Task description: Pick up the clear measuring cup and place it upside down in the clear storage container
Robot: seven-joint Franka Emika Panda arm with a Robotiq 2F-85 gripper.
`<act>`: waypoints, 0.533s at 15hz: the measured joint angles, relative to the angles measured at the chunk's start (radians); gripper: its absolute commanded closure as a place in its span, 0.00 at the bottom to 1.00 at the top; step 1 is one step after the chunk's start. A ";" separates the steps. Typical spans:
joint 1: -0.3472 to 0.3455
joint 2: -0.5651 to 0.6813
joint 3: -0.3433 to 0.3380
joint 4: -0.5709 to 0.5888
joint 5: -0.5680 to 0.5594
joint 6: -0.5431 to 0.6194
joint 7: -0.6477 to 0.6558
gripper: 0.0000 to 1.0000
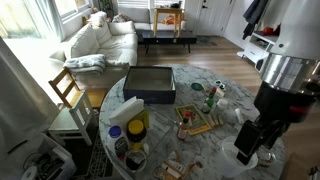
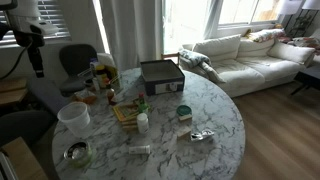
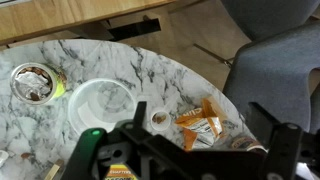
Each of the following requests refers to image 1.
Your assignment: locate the black coffee table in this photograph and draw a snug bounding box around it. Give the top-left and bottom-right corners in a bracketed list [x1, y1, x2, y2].
[141, 30, 198, 55]

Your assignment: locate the grey white folded blanket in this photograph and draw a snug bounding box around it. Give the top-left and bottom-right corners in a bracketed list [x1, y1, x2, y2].
[62, 53, 107, 75]

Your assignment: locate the dark jar yellow lid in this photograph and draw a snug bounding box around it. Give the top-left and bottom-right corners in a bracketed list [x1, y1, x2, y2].
[126, 119, 148, 145]

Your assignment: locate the brown sauce bottle red cap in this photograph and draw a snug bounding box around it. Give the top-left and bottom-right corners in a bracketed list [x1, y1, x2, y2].
[176, 110, 193, 141]

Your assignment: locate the yellow green card box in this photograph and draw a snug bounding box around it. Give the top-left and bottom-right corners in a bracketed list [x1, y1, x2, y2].
[175, 103, 213, 136]

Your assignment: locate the crumpled silver black wrapper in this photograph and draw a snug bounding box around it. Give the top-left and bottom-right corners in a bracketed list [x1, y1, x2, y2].
[213, 79, 227, 91]

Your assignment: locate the white door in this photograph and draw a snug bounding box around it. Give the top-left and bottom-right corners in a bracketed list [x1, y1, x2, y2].
[194, 0, 235, 37]

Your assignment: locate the white paper box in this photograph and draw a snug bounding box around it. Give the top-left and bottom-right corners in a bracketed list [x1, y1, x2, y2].
[108, 95, 146, 128]

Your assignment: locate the sheer grey curtain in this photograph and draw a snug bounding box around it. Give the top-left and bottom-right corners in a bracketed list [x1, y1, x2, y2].
[33, 0, 65, 42]

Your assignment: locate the orange snack bag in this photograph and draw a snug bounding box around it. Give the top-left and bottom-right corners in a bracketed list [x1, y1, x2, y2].
[152, 151, 198, 180]

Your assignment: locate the long white sofa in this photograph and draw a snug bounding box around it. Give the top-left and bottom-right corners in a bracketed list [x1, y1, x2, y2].
[49, 20, 139, 90]

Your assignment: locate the red object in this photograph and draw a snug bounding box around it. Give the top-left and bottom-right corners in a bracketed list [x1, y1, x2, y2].
[261, 26, 277, 37]

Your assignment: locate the light wooden stool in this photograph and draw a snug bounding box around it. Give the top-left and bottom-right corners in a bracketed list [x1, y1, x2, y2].
[152, 7, 185, 38]

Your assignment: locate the white pill bottle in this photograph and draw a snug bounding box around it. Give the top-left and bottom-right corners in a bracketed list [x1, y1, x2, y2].
[214, 98, 230, 113]

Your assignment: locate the green glass bottle red cap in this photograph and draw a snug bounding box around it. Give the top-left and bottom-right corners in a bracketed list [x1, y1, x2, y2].
[201, 87, 218, 115]

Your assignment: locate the clear plastic storage container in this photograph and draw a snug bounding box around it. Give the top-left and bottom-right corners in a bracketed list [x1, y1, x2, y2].
[106, 103, 175, 175]

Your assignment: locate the brown cardboard box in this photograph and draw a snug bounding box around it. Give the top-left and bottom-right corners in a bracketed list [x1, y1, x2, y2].
[279, 152, 320, 180]

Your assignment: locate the white bin with cables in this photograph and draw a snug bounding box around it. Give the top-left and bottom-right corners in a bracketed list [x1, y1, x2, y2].
[19, 133, 78, 180]

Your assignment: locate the orange toy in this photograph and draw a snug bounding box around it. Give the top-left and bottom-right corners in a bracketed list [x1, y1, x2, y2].
[162, 13, 185, 26]

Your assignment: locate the clear plastic measuring cup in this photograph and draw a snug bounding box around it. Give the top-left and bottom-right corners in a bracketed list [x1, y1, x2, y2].
[220, 134, 259, 178]

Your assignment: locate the white jar blue lid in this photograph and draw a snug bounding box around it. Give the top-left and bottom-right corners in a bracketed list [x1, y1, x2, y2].
[106, 125, 130, 158]

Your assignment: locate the dark patterned rug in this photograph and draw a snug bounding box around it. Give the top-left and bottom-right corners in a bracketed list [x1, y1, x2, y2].
[74, 125, 115, 180]

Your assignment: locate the white wooden chair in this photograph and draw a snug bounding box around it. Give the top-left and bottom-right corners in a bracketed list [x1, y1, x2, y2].
[47, 92, 96, 147]

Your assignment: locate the dark jar clear lid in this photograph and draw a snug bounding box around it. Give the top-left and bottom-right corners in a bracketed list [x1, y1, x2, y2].
[124, 148, 148, 172]

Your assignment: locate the white TV stand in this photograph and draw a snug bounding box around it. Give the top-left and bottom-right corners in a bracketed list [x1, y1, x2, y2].
[236, 31, 280, 72]

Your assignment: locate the patterned pillow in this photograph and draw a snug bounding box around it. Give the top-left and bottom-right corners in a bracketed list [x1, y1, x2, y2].
[86, 10, 109, 28]

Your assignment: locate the green house plant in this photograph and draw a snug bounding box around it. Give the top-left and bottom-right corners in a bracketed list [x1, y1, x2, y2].
[97, 0, 115, 18]

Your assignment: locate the white paper roll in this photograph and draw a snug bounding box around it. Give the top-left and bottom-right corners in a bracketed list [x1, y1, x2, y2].
[21, 165, 39, 180]

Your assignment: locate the dark hanging jacket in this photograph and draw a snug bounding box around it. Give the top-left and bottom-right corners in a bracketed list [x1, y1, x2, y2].
[242, 0, 270, 41]

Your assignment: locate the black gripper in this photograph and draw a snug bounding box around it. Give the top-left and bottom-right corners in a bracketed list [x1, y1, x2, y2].
[253, 81, 318, 150]

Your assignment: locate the light grey sofa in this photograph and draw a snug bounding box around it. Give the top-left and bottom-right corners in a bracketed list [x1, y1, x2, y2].
[117, 7, 188, 33]

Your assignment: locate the dark blue cardboard box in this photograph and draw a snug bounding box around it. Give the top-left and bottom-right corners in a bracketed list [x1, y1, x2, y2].
[122, 65, 177, 105]

